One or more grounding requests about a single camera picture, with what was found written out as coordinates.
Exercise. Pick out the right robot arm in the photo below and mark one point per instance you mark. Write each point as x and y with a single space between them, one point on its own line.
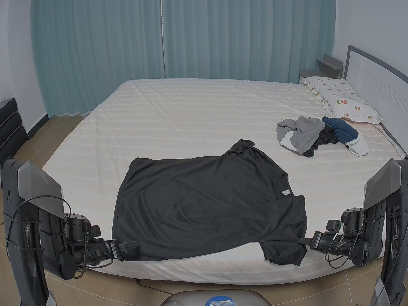
382 183

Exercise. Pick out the bed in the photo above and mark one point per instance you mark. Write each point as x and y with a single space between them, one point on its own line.
191 116

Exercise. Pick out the grey bedside table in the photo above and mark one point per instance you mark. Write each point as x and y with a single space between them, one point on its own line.
318 70

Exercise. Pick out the pile of clothes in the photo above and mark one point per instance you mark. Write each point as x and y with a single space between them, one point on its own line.
306 135

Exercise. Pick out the black T-shirt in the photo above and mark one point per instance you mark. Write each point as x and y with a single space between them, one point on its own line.
207 202

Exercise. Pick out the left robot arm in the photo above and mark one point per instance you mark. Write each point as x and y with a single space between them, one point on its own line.
35 186

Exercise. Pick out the black chest of drawers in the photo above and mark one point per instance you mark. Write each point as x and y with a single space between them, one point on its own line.
11 129

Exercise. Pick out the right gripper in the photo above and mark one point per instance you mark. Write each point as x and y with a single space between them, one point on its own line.
325 242

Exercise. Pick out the white printed pillow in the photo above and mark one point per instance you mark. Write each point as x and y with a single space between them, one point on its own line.
344 100

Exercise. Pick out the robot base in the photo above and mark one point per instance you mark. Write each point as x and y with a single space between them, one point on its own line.
191 298

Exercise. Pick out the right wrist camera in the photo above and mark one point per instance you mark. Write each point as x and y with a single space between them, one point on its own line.
333 226

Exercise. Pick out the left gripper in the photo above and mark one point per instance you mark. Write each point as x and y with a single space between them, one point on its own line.
105 250

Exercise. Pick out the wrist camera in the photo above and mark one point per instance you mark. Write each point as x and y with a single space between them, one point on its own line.
94 230
333 226

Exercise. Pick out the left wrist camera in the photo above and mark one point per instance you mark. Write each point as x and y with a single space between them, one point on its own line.
94 230

